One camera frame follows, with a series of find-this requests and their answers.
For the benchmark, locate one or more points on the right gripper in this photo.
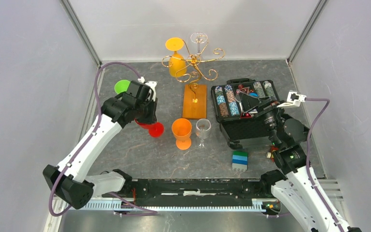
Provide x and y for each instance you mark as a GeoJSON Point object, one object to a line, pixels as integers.
{"type": "Point", "coordinates": [249, 102]}

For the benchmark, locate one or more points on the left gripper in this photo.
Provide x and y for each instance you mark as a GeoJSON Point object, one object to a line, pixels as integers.
{"type": "Point", "coordinates": [152, 118]}

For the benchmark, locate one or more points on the red wine glass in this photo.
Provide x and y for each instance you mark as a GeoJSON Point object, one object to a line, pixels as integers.
{"type": "Point", "coordinates": [155, 130]}

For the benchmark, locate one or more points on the green wine glass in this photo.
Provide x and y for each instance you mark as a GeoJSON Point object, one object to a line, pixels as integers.
{"type": "Point", "coordinates": [121, 86]}

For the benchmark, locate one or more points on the orange wine glass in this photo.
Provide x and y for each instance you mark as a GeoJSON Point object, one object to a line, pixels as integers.
{"type": "Point", "coordinates": [182, 129]}

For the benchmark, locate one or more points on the yellow wine glass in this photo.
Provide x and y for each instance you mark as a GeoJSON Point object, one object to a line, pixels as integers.
{"type": "Point", "coordinates": [176, 64]}

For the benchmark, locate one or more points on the clear wine glass front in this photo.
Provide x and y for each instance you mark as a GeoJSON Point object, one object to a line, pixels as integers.
{"type": "Point", "coordinates": [203, 127]}

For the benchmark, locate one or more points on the clear wine glass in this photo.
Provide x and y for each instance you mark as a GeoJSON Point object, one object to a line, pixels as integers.
{"type": "Point", "coordinates": [203, 127]}
{"type": "Point", "coordinates": [199, 38]}

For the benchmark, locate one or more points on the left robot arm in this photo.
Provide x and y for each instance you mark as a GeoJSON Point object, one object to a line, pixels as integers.
{"type": "Point", "coordinates": [69, 179]}

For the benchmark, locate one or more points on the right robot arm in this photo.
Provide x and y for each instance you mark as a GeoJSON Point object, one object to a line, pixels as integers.
{"type": "Point", "coordinates": [294, 182]}

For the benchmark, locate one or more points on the clear wine glass back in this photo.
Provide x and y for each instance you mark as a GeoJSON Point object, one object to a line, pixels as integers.
{"type": "Point", "coordinates": [199, 38]}

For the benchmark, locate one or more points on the black poker chip case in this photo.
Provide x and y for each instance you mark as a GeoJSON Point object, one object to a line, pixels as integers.
{"type": "Point", "coordinates": [239, 132]}

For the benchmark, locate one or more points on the small colourful toy car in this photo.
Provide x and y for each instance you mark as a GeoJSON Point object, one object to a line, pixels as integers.
{"type": "Point", "coordinates": [270, 155]}

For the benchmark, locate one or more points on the blue green toy block stack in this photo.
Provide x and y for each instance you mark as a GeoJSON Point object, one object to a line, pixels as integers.
{"type": "Point", "coordinates": [239, 160]}

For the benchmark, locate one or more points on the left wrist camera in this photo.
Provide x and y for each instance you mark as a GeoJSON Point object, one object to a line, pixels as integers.
{"type": "Point", "coordinates": [152, 85]}

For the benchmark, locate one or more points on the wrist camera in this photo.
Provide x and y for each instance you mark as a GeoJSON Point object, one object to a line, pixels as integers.
{"type": "Point", "coordinates": [294, 99]}
{"type": "Point", "coordinates": [152, 85]}

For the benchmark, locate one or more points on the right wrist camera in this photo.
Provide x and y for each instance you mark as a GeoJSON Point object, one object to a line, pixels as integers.
{"type": "Point", "coordinates": [294, 99]}

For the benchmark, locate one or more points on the gold wire wooden glass rack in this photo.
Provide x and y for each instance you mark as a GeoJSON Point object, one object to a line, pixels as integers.
{"type": "Point", "coordinates": [195, 94]}

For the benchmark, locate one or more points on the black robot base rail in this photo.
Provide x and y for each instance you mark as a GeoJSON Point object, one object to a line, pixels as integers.
{"type": "Point", "coordinates": [196, 192]}

